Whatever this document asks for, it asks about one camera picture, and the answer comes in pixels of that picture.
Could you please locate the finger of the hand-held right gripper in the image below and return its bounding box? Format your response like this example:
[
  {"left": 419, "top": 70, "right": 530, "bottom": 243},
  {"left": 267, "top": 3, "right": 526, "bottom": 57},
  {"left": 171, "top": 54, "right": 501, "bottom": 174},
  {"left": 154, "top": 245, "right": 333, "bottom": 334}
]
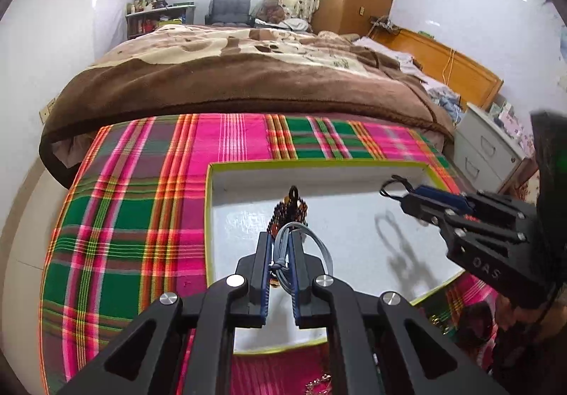
[
  {"left": 401, "top": 193, "right": 528, "bottom": 244},
  {"left": 416, "top": 185, "right": 539, "bottom": 219}
]

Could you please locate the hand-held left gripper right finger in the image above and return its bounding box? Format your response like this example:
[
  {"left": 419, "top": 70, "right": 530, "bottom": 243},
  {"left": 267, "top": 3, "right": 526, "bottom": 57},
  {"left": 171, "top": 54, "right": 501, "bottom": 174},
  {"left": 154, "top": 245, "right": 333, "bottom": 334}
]
[{"left": 286, "top": 231, "right": 510, "bottom": 395}]

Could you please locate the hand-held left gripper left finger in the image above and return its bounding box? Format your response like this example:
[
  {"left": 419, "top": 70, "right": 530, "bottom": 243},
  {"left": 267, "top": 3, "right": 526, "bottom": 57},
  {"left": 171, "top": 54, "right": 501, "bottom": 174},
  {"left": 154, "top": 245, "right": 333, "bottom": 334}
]
[{"left": 55, "top": 232, "right": 273, "bottom": 395}]

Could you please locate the black hair tie grey bead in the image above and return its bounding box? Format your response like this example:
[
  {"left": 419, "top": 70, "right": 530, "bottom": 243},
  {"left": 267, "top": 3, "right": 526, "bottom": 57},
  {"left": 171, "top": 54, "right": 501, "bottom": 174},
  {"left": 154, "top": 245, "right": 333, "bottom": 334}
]
[{"left": 380, "top": 174, "right": 415, "bottom": 203}]

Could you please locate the yellow-green shallow box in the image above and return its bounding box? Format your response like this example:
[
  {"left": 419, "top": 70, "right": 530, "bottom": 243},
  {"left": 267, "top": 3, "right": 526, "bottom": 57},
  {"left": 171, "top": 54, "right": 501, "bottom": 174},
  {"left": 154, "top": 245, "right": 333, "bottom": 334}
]
[{"left": 204, "top": 160, "right": 466, "bottom": 354}]

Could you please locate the grey drawer nightstand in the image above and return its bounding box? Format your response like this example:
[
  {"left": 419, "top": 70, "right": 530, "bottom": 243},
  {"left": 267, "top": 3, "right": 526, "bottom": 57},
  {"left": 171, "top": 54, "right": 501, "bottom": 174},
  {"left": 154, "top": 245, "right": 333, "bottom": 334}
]
[{"left": 453, "top": 102, "right": 532, "bottom": 194}]

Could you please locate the clutter of small boxes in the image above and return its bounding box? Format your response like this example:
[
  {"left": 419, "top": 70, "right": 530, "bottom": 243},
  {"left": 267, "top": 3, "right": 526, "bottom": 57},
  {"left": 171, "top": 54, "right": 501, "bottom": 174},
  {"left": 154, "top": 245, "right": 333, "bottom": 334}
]
[{"left": 487, "top": 100, "right": 537, "bottom": 156}]

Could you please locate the white blue bedding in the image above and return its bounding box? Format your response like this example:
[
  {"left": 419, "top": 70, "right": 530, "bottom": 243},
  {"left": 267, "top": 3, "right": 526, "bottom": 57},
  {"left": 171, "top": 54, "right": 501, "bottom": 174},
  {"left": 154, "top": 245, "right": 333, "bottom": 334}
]
[{"left": 354, "top": 36, "right": 466, "bottom": 125}]

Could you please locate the wooden bed headboard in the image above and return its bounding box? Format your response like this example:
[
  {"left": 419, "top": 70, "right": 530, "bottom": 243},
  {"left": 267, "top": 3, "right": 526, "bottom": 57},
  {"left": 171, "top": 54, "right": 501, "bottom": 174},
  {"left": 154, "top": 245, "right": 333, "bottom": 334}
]
[{"left": 370, "top": 27, "right": 504, "bottom": 112}]

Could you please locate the pink green plaid cloth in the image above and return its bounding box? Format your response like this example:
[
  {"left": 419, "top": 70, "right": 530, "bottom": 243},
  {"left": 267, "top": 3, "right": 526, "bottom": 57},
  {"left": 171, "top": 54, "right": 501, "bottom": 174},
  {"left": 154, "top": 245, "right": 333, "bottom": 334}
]
[{"left": 39, "top": 112, "right": 501, "bottom": 395}]

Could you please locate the power strip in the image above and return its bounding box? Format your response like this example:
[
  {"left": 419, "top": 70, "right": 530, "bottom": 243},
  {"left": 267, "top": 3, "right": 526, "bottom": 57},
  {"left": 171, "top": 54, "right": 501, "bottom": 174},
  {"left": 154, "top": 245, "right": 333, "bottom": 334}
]
[{"left": 370, "top": 16, "right": 402, "bottom": 32}]

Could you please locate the brown beige blanket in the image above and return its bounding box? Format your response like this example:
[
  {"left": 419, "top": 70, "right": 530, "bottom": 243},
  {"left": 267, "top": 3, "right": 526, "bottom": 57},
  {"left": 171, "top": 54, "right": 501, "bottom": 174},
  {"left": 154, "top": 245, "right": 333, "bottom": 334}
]
[{"left": 39, "top": 23, "right": 457, "bottom": 189}]

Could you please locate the brown teddy bear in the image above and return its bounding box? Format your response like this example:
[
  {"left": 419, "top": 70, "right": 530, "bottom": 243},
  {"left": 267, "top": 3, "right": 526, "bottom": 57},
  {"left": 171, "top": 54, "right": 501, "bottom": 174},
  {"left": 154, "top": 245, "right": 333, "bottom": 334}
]
[{"left": 256, "top": 0, "right": 288, "bottom": 23}]

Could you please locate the dark grey armchair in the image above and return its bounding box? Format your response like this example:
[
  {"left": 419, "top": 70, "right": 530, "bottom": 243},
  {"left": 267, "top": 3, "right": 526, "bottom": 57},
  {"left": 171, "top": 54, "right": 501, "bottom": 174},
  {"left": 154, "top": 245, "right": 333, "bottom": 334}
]
[{"left": 204, "top": 0, "right": 255, "bottom": 27}]

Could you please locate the white low shelf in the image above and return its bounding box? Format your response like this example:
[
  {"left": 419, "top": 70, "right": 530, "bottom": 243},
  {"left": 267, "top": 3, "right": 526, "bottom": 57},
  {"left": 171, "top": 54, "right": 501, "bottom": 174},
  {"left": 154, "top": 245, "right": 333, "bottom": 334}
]
[{"left": 125, "top": 2, "right": 196, "bottom": 40}]

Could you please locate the brown beaded hair tie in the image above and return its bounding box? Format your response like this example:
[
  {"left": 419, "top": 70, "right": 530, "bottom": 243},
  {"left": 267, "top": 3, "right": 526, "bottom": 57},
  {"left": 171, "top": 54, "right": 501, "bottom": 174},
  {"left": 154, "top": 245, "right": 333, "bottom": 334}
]
[{"left": 268, "top": 185, "right": 308, "bottom": 236}]

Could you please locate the yellow cable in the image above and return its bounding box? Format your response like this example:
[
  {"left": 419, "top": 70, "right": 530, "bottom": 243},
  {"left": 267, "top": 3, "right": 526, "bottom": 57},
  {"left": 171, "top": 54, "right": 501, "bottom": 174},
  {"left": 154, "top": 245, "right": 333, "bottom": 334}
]
[{"left": 443, "top": 47, "right": 457, "bottom": 85}]

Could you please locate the wall socket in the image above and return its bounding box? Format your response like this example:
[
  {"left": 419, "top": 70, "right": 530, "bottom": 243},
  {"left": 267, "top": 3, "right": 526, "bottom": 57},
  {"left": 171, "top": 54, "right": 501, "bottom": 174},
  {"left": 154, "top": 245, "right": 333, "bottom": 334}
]
[{"left": 40, "top": 97, "right": 58, "bottom": 123}]

